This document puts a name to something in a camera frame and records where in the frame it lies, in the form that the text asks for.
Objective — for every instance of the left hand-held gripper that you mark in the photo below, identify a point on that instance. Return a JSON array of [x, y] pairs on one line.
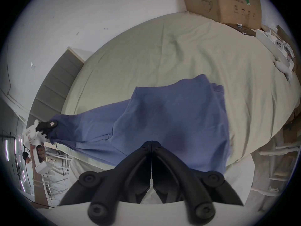
[[33, 135]]

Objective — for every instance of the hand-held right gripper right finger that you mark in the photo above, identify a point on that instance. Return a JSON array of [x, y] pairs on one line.
[[181, 173]]

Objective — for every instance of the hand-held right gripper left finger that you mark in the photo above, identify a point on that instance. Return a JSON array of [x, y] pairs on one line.
[[122, 175]]

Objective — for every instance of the blue shirt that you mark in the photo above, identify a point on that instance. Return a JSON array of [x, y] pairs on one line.
[[164, 123]]

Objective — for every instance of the person's left hand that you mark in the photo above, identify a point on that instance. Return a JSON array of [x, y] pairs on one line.
[[40, 152]]

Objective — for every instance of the padded grey headboard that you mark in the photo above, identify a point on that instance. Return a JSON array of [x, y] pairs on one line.
[[54, 86]]

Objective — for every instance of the bed with beige sheet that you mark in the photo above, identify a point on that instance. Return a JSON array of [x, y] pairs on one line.
[[188, 55]]

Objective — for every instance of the large brown cardboard carton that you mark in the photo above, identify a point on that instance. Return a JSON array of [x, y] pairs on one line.
[[223, 1]]

